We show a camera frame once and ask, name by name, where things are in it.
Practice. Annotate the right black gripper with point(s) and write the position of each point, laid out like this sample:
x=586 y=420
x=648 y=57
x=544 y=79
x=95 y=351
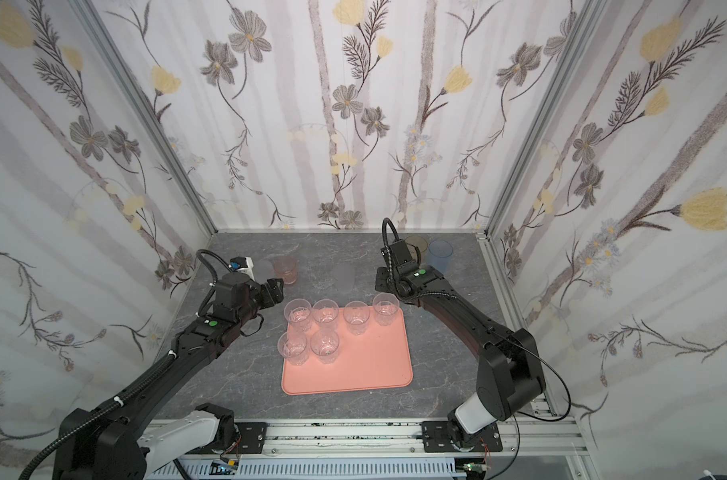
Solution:
x=396 y=257

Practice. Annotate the pink rectangular tray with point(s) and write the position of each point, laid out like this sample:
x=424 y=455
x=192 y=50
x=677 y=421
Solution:
x=376 y=359

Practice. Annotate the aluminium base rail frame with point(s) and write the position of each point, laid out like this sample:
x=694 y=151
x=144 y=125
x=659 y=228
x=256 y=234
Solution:
x=516 y=449

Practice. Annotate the yellow tinted cup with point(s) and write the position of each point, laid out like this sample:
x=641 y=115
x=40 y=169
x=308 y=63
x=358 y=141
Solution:
x=418 y=247

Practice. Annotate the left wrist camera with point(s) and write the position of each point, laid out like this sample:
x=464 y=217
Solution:
x=242 y=265

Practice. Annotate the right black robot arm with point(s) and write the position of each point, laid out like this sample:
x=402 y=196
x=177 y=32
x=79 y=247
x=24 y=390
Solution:
x=509 y=372

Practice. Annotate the clear faceted glass one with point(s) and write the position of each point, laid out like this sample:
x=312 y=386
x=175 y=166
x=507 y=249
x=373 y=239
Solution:
x=325 y=345

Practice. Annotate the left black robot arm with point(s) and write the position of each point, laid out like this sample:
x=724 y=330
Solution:
x=103 y=443

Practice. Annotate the frosted cup centre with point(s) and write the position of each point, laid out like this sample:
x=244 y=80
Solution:
x=343 y=275

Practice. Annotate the clear faceted glass five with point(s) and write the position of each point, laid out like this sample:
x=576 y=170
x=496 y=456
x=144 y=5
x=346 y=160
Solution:
x=325 y=313

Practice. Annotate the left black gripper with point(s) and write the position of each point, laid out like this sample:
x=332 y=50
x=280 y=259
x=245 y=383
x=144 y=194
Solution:
x=272 y=291

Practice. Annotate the clear faceted glass four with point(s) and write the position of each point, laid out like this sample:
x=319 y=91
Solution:
x=356 y=316

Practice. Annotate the clear faceted glass six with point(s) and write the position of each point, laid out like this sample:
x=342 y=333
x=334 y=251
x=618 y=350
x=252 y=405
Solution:
x=297 y=313

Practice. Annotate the white slotted cable duct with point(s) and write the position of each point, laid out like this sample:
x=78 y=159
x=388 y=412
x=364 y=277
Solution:
x=329 y=468

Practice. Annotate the clear faceted glass two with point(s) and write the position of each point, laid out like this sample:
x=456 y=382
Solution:
x=293 y=347

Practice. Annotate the clear faceted glass three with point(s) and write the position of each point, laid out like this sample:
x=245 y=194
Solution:
x=386 y=308

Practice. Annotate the blue tinted cup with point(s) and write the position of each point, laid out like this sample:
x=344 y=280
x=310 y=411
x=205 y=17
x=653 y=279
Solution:
x=439 y=255

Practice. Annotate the pink tinted cup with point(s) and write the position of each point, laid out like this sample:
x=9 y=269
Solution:
x=285 y=268

